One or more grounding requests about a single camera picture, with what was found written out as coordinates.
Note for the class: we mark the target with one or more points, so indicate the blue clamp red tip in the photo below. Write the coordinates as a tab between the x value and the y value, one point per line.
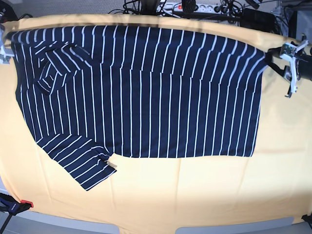
9	205

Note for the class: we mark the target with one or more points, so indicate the black clamp right corner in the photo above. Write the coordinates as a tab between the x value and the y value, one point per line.
307	218

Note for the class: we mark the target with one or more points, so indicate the white power strip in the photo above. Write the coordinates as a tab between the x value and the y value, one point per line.
173	7

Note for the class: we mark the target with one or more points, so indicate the yellow table cloth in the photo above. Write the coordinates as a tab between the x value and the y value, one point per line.
155	194

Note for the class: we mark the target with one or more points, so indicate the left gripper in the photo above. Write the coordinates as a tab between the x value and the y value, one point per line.
304	64

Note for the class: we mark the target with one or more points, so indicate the navy white striped T-shirt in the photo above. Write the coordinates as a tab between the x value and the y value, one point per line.
88	92

